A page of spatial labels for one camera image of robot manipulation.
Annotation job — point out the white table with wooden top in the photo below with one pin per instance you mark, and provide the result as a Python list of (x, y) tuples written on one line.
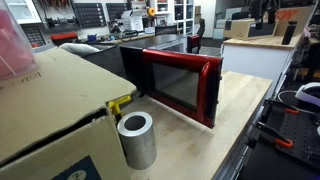
[(253, 60)]

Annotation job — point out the black microwave body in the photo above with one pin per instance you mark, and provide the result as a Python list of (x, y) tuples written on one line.
[(106, 60)]

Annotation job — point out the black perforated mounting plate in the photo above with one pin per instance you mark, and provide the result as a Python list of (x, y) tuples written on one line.
[(300, 133)]

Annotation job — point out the yellow filament spool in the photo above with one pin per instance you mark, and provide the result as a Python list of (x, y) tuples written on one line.
[(151, 12)]

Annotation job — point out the large cardboard box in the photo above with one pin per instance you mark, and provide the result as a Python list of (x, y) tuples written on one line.
[(60, 100)]

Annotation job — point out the white cloth bundle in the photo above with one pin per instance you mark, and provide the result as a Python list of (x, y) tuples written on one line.
[(78, 49)]

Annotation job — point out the clear plastic storage bin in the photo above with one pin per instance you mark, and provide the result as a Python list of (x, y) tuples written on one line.
[(15, 50)]

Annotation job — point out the red microwave oven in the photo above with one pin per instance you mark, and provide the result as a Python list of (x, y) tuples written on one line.
[(176, 83)]

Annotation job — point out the printed cardboard box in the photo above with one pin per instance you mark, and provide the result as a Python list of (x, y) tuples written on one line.
[(246, 28)]

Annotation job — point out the pegboard with hanging tools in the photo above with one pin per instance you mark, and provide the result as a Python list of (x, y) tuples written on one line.
[(55, 6)]

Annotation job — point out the white labelled box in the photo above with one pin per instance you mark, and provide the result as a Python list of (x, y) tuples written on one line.
[(132, 20)]

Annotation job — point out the black cylindrical bottle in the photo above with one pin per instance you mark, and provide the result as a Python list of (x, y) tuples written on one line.
[(289, 33)]

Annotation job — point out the orange-tipped black clamp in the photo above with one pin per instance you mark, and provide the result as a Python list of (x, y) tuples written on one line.
[(291, 111), (283, 142)]

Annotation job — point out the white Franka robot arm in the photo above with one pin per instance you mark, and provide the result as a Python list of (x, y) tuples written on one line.
[(310, 90)]

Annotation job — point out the black small-parts drawer organiser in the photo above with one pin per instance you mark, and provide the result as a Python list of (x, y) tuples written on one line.
[(89, 15), (33, 36)]

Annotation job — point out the aluminium hollow cylinder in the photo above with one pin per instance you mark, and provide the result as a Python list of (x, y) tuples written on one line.
[(140, 146)]

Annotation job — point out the red toolbox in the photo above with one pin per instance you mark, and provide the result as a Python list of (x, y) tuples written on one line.
[(64, 37)]

